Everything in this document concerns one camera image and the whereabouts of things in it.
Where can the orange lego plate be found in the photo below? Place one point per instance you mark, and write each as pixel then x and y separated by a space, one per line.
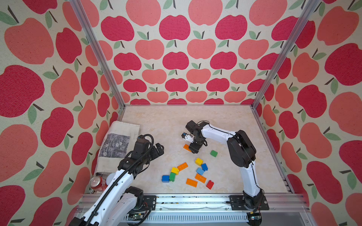
pixel 187 147
pixel 191 182
pixel 182 166
pixel 200 178

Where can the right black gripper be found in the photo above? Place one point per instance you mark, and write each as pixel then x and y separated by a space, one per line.
pixel 194 148

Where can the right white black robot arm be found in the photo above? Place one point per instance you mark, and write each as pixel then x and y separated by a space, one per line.
pixel 242 153

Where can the green lego brick left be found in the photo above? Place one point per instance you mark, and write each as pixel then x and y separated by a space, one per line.
pixel 172 177

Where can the aluminium frame post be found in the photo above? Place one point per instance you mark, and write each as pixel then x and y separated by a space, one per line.
pixel 97 50
pixel 308 10

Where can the red soda can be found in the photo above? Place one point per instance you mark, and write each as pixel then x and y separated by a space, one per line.
pixel 98 183

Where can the orange lego plate bottom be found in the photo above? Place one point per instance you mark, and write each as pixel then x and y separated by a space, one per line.
pixel 191 182

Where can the left aluminium frame post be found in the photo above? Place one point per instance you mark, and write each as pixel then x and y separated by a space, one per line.
pixel 97 50

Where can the front aluminium rail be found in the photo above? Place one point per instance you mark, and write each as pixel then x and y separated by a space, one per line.
pixel 285 209

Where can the red lego brick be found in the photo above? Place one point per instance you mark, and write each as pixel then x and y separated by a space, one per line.
pixel 210 184

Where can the light blue lego brick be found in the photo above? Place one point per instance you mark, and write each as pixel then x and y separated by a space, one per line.
pixel 200 171

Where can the folded beige printed cloth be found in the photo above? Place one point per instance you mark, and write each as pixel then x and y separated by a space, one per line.
pixel 117 143

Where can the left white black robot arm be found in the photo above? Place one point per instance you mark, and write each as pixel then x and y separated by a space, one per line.
pixel 120 198

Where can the yellow square lego brick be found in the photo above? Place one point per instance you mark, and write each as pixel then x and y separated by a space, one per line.
pixel 199 161

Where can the dark blue lego brick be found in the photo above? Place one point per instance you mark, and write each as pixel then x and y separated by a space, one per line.
pixel 204 167

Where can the blue lego brick left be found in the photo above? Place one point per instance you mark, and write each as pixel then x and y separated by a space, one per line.
pixel 165 179

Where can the green square lego brick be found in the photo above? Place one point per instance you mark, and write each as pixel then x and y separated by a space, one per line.
pixel 214 153

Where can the yellow lego brick left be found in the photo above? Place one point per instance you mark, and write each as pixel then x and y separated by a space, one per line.
pixel 175 170

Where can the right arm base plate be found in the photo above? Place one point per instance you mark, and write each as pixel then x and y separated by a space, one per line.
pixel 247 203

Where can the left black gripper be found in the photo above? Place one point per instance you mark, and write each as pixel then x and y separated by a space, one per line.
pixel 156 153

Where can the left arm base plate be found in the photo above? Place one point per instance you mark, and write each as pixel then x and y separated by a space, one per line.
pixel 143 207

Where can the right aluminium frame post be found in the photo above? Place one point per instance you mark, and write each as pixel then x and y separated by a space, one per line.
pixel 308 10

